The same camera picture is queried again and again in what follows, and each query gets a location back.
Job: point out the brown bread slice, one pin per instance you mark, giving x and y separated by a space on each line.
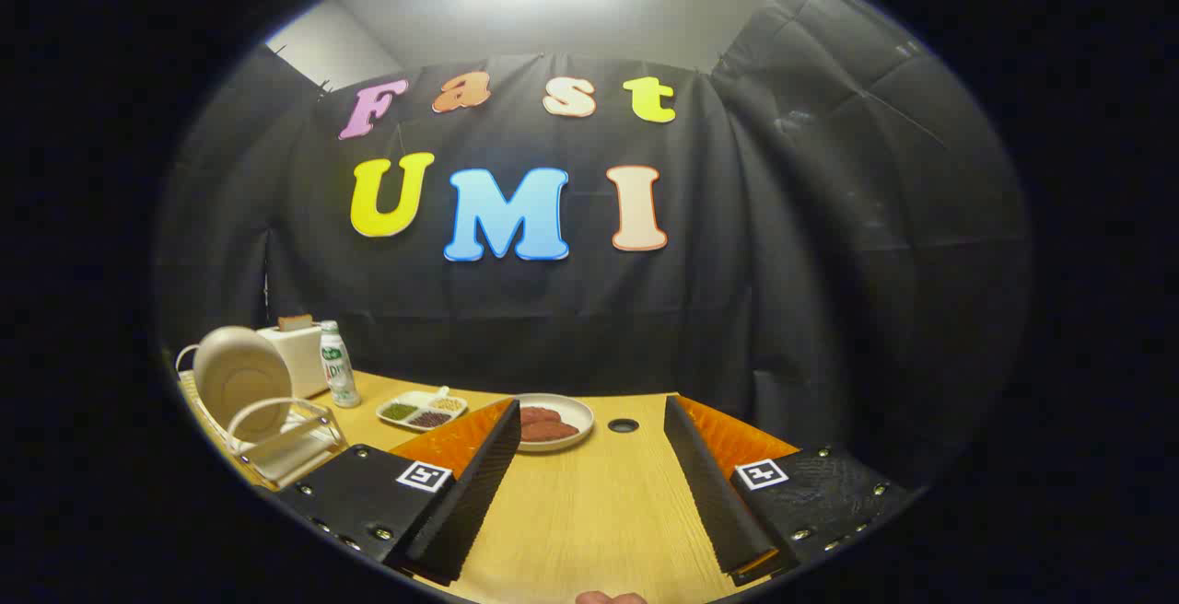
295 321

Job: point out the white drink bottle green label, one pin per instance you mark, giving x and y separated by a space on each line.
339 369

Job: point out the white ribbed drain tray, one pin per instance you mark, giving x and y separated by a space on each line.
285 466

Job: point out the pile of yellow soybeans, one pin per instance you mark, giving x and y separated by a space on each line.
449 403

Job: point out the white divided snack tray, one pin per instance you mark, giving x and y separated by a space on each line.
419 400

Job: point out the red meat patty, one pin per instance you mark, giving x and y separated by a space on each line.
551 432
539 415

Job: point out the white toaster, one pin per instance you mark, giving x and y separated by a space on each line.
304 360

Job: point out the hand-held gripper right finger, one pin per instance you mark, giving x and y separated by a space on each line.
714 493

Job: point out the pile of green beans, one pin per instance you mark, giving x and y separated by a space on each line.
398 411

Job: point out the pile of dark red beans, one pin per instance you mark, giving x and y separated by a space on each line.
430 419

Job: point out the white shallow meat dish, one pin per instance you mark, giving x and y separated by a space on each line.
578 413

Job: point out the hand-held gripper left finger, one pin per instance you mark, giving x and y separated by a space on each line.
474 503

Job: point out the cream round plate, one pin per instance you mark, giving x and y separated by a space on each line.
239 374

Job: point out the black backdrop cloth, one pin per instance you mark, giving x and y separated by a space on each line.
553 309

